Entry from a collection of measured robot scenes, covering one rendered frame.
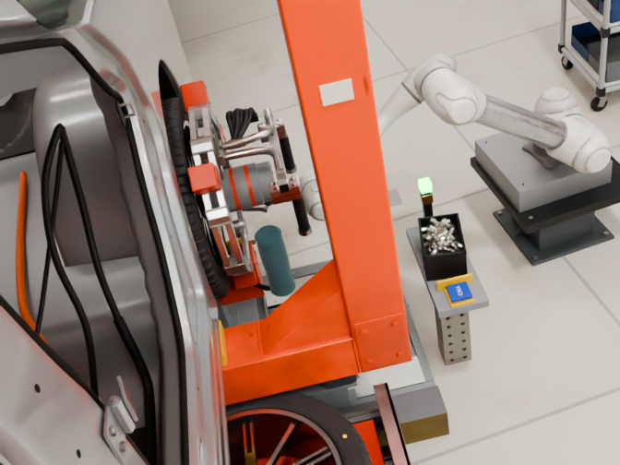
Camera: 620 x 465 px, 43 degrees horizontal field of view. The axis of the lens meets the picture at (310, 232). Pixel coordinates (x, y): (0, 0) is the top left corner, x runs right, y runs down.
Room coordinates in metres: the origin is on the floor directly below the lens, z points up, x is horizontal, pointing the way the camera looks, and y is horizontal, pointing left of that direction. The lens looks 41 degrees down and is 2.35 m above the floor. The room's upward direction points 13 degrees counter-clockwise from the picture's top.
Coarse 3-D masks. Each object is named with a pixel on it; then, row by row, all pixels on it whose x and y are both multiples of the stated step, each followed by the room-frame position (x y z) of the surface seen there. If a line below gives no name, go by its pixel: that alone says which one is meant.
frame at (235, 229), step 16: (192, 112) 2.13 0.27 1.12; (208, 112) 2.11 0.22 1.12; (192, 128) 2.03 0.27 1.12; (208, 128) 2.01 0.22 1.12; (192, 144) 1.95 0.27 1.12; (208, 144) 1.93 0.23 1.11; (208, 208) 1.81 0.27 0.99; (224, 208) 1.80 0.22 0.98; (224, 224) 1.78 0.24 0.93; (240, 224) 2.15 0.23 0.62; (224, 256) 1.78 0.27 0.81; (240, 256) 1.78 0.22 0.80; (240, 272) 1.80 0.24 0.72
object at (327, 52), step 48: (288, 0) 1.46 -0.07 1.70; (336, 0) 1.46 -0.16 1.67; (288, 48) 1.52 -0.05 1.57; (336, 48) 1.46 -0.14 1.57; (336, 96) 1.46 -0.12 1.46; (336, 144) 1.46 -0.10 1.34; (336, 192) 1.46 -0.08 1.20; (384, 192) 1.46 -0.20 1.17; (336, 240) 1.46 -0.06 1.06; (384, 240) 1.46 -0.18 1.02; (384, 288) 1.46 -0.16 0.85; (384, 336) 1.46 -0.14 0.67
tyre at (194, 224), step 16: (176, 112) 2.06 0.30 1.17; (176, 128) 1.98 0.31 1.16; (176, 144) 1.92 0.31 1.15; (176, 160) 1.87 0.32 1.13; (176, 176) 1.84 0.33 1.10; (192, 192) 1.82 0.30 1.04; (192, 208) 1.78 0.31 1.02; (192, 224) 1.75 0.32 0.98; (224, 240) 2.13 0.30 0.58; (208, 256) 1.73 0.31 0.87; (208, 272) 1.72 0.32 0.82; (224, 272) 1.91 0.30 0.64; (224, 288) 1.79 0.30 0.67
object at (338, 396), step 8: (352, 376) 1.65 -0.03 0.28; (320, 384) 1.67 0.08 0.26; (328, 384) 1.65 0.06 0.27; (336, 384) 1.65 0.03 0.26; (344, 384) 1.65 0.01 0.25; (352, 384) 1.66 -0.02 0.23; (304, 392) 1.67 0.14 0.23; (312, 392) 1.66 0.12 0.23; (320, 392) 1.66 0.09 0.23; (328, 392) 1.66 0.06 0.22; (336, 392) 1.66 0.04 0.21; (344, 392) 1.66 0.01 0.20; (352, 392) 1.73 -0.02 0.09; (328, 400) 1.66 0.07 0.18; (336, 400) 1.66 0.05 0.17; (344, 400) 1.66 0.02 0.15; (352, 400) 1.70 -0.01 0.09; (336, 408) 1.66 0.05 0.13
